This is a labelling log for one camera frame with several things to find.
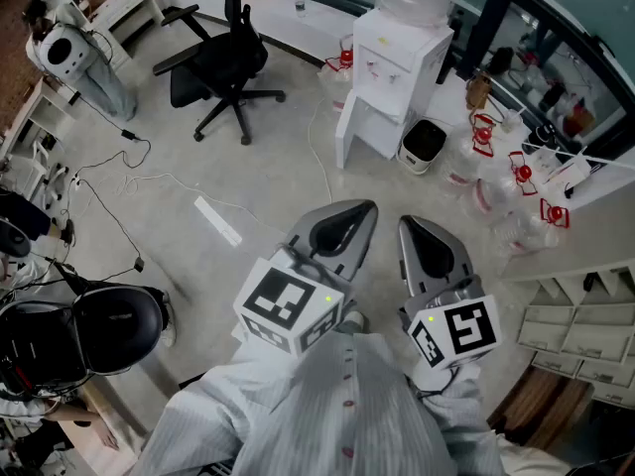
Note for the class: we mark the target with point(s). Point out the white low shelf table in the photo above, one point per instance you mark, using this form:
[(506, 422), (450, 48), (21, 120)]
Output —
[(44, 112)]

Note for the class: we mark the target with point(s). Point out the black equipment pack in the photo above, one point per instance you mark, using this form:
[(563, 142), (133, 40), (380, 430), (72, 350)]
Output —
[(35, 345)]

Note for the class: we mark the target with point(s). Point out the white cubby shelf unit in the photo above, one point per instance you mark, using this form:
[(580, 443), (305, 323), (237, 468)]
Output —
[(570, 325)]

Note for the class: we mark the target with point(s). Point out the white tall shelf unit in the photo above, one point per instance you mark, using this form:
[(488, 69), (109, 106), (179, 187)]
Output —
[(124, 13)]

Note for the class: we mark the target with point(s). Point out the person's white shoe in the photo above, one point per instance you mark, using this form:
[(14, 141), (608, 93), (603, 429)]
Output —
[(356, 322)]

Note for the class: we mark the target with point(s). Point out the person's left forearm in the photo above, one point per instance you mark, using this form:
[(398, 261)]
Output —
[(198, 414)]

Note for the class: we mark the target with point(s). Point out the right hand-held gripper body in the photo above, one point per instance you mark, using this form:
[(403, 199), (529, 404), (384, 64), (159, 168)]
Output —
[(461, 325)]

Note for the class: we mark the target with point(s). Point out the white water dispenser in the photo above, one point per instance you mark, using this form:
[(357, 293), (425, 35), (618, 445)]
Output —
[(392, 33)]

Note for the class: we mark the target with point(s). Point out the clear plastic cup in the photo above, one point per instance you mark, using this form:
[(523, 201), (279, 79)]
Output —
[(511, 119)]

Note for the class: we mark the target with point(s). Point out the black office chair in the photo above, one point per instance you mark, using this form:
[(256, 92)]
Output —
[(218, 62)]

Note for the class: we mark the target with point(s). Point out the white round-window backpack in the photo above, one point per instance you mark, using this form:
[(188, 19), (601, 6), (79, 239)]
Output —
[(64, 52)]

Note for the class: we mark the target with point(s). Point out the person's striped white coat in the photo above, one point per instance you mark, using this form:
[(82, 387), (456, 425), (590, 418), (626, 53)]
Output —
[(337, 404)]

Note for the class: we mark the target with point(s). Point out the white power strip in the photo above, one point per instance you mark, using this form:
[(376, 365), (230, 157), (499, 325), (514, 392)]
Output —
[(75, 181)]

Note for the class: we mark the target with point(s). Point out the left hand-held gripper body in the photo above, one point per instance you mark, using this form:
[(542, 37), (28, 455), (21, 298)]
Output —
[(292, 295)]

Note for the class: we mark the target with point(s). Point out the clear plastic bottle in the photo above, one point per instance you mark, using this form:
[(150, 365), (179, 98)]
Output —
[(300, 4)]

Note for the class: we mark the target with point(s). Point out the clear empty jug red cap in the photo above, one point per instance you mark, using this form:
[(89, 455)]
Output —
[(526, 231), (330, 82), (496, 191), (461, 156)]

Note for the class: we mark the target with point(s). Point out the brown paper bag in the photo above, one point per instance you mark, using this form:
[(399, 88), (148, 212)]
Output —
[(477, 92)]

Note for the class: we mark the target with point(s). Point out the person's right forearm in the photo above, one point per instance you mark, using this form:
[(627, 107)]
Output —
[(446, 404)]

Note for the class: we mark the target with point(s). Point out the white mesh office chair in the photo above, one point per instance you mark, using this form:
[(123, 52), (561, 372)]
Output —
[(58, 179)]

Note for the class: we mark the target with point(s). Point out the black round chair back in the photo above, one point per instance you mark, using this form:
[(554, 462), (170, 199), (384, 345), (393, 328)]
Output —
[(119, 325)]

